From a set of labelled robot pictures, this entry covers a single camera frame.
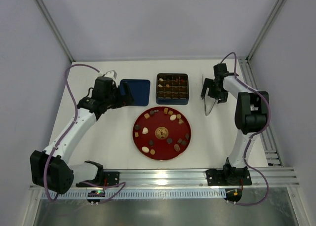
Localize dark flower chocolate left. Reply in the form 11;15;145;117
134;124;140;130

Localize red round plate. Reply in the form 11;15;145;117
132;106;192;161

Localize blue tin lid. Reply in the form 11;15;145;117
119;79;151;107

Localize aluminium mounting rail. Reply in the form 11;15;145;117
119;167;300;189

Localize white slotted cable duct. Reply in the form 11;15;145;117
66;188;227;200

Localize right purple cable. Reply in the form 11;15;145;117
221;52;274;206

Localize base plate black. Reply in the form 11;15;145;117
205;169;252;186
104;171;120;187

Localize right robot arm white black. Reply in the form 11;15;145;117
200;63;271;186

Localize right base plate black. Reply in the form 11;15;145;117
205;169;252;186

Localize blue chocolate box with tray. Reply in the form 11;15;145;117
156;73;190;105

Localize white shell chocolate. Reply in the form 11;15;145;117
142;127;149;134

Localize brown oval chocolate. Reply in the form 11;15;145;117
174;144;180;151

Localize white swirl oval chocolate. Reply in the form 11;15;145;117
142;147;149;153

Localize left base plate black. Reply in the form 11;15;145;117
104;171;120;187

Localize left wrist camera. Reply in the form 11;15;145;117
98;70;117;82

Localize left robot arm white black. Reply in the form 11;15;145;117
30;76;134;194

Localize metal tongs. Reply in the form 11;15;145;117
201;74;218;117

